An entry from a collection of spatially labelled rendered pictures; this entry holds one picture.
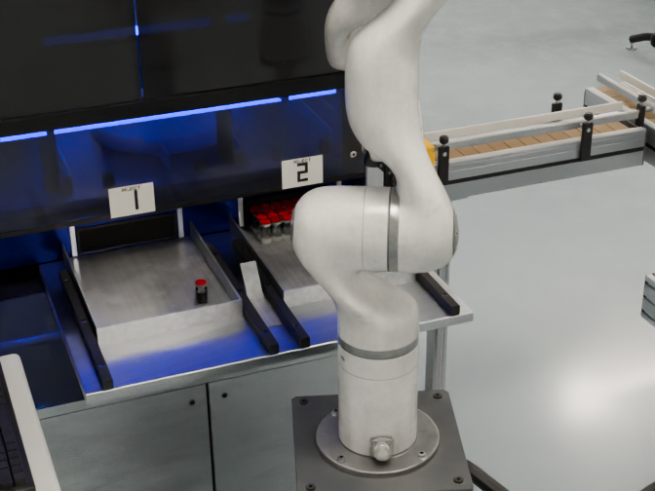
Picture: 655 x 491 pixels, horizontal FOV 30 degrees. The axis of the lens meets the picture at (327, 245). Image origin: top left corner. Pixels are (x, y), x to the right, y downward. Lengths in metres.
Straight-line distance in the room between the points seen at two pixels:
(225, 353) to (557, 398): 1.64
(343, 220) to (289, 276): 0.66
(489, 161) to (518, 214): 1.89
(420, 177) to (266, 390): 1.07
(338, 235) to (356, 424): 0.32
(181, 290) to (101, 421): 0.40
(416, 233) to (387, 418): 0.31
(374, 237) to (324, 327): 0.51
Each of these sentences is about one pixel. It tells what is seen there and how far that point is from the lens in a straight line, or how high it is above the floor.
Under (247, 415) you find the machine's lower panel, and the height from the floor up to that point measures 0.47.
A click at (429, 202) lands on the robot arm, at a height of 1.29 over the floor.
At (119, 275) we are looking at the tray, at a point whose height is 0.88.
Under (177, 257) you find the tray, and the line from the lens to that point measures 2.40.
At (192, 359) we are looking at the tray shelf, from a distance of 2.08.
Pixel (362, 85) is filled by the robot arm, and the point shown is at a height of 1.44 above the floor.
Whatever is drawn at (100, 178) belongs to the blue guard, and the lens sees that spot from 2.30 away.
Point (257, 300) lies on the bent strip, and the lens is 2.24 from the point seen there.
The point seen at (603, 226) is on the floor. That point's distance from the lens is 4.55.
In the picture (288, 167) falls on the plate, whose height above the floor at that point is 1.04.
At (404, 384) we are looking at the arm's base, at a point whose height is 0.99.
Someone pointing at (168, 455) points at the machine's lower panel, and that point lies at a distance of 2.64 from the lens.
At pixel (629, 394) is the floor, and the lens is 3.62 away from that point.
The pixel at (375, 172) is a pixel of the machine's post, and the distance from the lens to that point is 2.47.
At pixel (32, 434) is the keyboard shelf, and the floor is 0.80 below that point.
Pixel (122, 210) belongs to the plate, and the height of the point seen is 1.00.
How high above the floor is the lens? 2.00
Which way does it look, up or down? 27 degrees down
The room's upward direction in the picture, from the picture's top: 1 degrees counter-clockwise
